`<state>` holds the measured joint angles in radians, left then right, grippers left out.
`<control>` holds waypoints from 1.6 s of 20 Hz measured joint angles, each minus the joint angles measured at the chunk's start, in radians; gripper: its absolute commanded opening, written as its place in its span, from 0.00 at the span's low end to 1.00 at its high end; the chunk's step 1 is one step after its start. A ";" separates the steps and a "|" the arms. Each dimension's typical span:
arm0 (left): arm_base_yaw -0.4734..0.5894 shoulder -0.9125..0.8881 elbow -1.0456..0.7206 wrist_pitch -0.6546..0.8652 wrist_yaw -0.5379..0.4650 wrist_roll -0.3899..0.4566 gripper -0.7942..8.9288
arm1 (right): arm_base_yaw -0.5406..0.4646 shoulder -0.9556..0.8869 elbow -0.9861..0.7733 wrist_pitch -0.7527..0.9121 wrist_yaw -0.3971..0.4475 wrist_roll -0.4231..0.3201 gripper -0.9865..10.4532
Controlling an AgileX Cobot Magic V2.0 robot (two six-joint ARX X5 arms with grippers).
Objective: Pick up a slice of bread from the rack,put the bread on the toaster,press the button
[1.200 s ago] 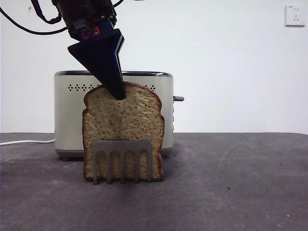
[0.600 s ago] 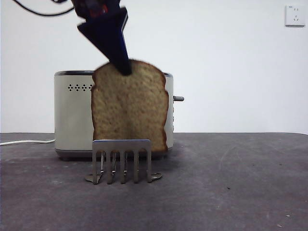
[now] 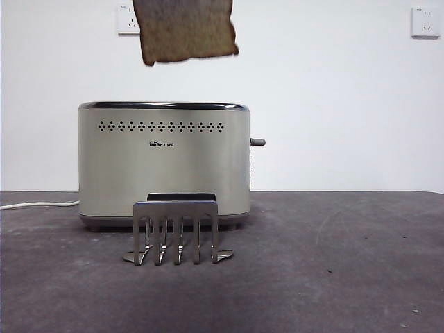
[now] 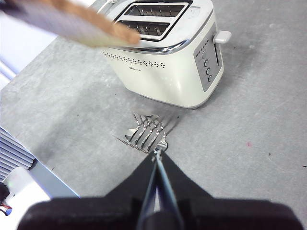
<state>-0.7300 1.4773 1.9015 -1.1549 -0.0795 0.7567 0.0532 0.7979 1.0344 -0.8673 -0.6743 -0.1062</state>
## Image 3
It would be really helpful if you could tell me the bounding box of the brown bread slice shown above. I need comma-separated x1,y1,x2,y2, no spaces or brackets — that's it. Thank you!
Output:
133,0,240,67

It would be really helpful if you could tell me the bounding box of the cream and steel toaster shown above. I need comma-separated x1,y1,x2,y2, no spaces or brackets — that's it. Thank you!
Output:
77,101,252,233

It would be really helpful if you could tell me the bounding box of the shiny metal toast rack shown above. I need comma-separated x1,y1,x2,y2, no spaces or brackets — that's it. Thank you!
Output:
121,200,235,268

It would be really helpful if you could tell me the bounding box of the white wall socket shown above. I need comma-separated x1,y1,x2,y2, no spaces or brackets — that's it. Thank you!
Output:
411,6,442,40
116,3,142,37

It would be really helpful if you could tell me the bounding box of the white toaster power cord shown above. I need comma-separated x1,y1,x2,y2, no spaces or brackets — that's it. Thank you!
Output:
0,199,80,211

